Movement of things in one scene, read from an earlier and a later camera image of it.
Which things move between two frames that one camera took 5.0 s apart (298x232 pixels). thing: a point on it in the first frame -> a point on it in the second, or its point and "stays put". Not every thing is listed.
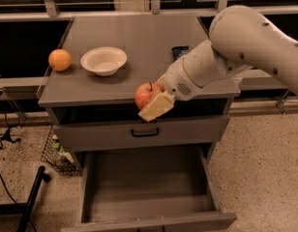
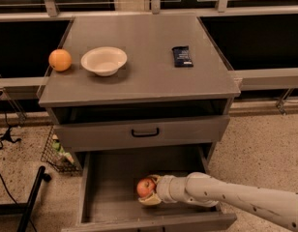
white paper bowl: [104, 61] stays put
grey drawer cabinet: [138, 174] stays put
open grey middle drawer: [148, 188] stays put
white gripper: [177, 78] -> [164, 188]
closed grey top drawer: [158, 130] stays put
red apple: [144, 93] -> [146, 188]
